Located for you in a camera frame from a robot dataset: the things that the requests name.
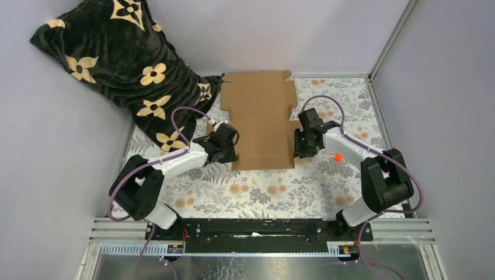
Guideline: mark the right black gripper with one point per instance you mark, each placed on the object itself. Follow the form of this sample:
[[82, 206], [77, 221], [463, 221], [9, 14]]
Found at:
[[298, 151]]

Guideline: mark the black floral plush blanket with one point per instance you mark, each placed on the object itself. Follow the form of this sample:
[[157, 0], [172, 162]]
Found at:
[[118, 50]]

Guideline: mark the brown cardboard box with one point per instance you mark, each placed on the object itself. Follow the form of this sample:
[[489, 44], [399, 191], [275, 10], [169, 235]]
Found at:
[[260, 105]]

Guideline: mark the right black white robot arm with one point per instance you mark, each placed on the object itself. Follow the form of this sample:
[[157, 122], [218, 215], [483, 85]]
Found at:
[[384, 182]]

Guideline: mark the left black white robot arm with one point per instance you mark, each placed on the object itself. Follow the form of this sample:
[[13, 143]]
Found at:
[[137, 188]]

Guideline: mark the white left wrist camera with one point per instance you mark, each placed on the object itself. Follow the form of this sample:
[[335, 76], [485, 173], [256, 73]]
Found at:
[[214, 123]]

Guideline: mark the aluminium frame rail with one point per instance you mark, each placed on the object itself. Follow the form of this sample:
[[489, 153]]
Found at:
[[390, 248]]

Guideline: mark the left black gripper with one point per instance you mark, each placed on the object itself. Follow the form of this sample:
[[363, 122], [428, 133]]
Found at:
[[232, 157]]

